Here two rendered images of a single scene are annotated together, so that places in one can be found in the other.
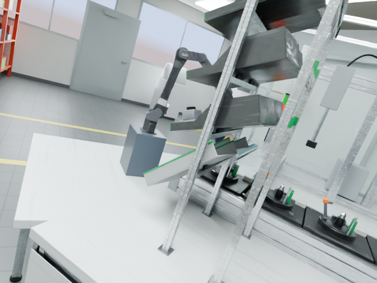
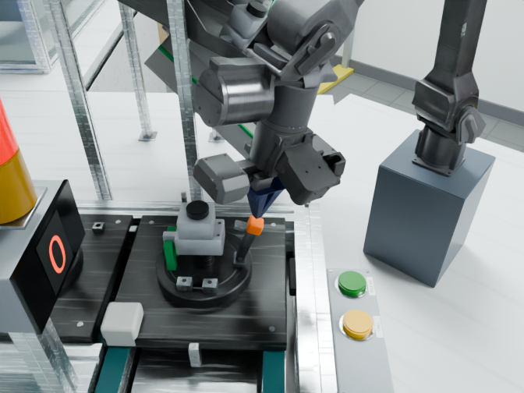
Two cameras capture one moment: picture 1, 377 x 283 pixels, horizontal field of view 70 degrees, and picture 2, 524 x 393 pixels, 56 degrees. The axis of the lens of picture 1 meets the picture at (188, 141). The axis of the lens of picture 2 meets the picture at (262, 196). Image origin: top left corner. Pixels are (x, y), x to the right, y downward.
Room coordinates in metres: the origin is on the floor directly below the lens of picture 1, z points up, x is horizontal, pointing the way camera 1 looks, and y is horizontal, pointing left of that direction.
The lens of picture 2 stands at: (1.67, -0.31, 1.52)
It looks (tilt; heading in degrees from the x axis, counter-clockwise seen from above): 40 degrees down; 159
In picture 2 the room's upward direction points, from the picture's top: straight up
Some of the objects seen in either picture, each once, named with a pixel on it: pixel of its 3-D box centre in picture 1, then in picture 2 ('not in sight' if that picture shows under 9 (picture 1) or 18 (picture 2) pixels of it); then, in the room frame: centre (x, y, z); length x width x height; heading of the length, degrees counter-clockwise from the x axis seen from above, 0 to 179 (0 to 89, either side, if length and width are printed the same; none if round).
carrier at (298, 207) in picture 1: (280, 192); (25, 246); (1.09, -0.44, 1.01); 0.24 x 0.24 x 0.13; 67
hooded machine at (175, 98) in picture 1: (169, 91); not in sight; (7.23, 0.92, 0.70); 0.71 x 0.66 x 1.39; 30
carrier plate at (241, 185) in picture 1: (223, 177); (205, 274); (1.19, -0.21, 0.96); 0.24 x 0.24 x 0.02; 67
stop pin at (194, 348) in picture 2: not in sight; (195, 355); (1.31, -0.26, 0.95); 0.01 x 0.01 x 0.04; 67
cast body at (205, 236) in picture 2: (232, 159); (192, 226); (1.19, -0.22, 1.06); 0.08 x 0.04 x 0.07; 67
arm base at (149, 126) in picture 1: (150, 124); (441, 143); (1.18, 0.19, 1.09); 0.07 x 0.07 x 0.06; 30
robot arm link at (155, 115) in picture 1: (154, 112); (451, 113); (1.19, 0.19, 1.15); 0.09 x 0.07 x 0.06; 10
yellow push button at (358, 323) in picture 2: not in sight; (357, 325); (1.35, -0.04, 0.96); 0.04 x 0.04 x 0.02
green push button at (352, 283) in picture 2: not in sight; (351, 285); (1.29, -0.01, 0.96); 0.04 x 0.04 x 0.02
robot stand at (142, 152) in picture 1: (142, 150); (425, 207); (1.18, 0.19, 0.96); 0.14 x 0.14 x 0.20; 30
